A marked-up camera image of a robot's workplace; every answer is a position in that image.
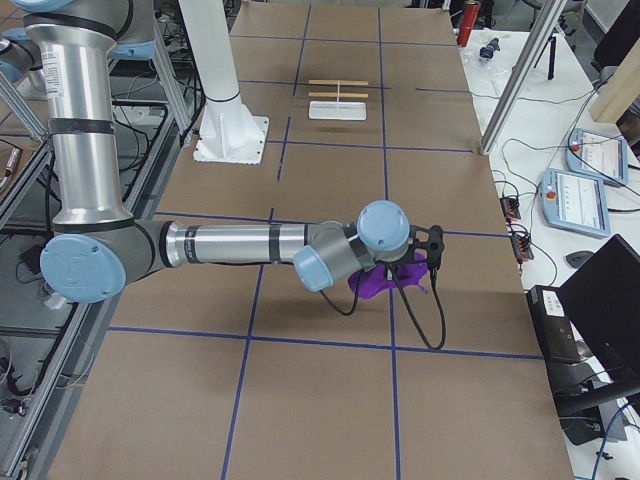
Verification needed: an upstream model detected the purple towel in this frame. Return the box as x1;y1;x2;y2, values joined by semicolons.
347;253;428;299

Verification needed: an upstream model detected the black monitor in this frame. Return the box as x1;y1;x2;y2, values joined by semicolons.
557;234;639;380

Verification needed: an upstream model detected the teach pendant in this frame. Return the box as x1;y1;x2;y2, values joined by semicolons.
540;168;611;238
566;128;629;187

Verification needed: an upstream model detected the wooden rack bar lower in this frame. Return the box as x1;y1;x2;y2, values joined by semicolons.
308;91;369;101

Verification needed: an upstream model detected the white towel rack base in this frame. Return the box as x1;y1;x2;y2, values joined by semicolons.
308;101;367;121

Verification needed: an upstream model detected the black computer mouse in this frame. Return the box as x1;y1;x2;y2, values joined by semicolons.
565;250;594;269

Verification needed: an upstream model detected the teach pendant far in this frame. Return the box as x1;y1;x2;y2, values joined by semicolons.
566;128;629;187

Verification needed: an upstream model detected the teach pendant near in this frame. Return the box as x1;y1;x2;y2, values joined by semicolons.
540;168;611;238

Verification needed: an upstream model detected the red bottle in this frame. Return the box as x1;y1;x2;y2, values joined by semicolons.
457;0;481;48

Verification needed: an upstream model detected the aluminium frame post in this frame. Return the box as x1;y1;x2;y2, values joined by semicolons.
479;0;566;155

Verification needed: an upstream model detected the black tripod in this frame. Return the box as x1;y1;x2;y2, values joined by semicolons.
533;35;557;80

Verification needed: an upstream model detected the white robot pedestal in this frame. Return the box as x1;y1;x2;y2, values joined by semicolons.
179;0;269;165

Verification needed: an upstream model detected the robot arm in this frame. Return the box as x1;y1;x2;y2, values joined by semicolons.
21;1;414;303

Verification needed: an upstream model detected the folded blue umbrella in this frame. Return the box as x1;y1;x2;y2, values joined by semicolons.
479;37;500;61

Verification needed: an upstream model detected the black computer box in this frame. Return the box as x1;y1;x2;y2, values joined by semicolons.
526;285;581;364

